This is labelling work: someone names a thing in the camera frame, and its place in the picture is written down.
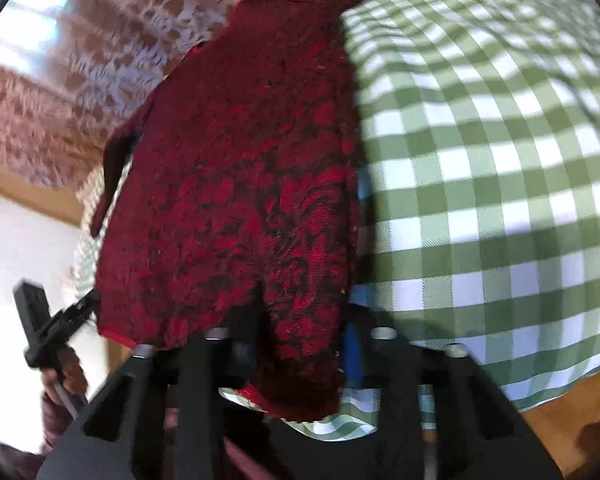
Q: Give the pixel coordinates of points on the green white checkered bedsheet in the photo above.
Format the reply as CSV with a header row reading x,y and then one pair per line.
x,y
480,182

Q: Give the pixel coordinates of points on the brown floral patterned curtain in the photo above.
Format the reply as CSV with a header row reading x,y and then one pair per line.
x,y
71,71

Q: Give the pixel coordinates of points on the person's left hand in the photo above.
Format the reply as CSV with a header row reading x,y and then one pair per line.
x,y
65,378

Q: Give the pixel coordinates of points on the dark red knitted garment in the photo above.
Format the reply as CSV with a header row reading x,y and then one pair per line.
x,y
235,184

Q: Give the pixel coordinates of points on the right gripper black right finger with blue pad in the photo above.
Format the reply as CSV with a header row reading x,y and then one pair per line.
x,y
478,434

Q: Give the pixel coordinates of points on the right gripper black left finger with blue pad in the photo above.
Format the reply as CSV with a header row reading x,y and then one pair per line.
x,y
158,417

